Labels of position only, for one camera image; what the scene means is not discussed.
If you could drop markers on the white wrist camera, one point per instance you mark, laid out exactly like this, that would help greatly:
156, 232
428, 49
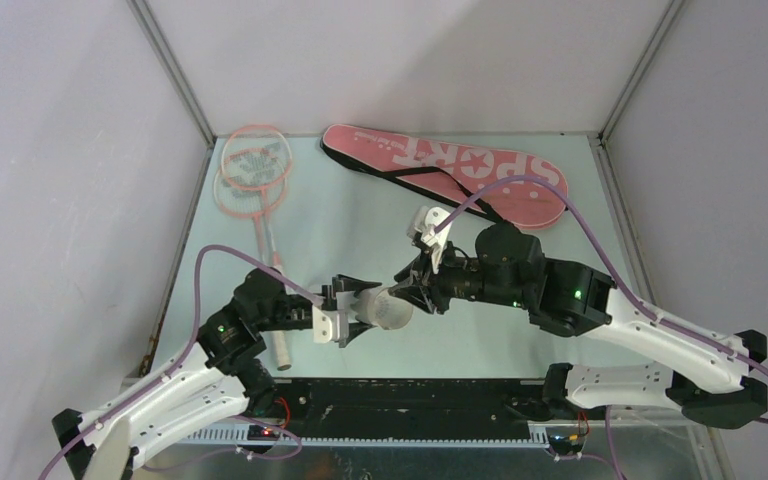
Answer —
428, 232
331, 323

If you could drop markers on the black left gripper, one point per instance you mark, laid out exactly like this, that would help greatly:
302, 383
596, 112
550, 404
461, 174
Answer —
343, 284

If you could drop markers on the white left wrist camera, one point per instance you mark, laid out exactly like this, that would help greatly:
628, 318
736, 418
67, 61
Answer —
331, 323

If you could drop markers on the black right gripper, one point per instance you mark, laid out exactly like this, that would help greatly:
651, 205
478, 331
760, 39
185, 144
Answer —
418, 272

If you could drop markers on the aluminium front frame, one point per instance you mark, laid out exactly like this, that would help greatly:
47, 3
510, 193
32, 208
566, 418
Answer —
628, 442

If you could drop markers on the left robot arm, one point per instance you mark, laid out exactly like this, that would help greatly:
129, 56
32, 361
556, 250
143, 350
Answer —
216, 375

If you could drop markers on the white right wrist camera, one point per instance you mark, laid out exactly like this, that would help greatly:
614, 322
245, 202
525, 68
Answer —
428, 232

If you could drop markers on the white shuttlecock tube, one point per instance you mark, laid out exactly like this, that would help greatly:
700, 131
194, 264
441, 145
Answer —
377, 307

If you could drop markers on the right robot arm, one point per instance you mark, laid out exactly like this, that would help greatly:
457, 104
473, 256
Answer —
684, 371

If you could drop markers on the pink sport racket bag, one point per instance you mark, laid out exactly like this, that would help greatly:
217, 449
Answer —
451, 172

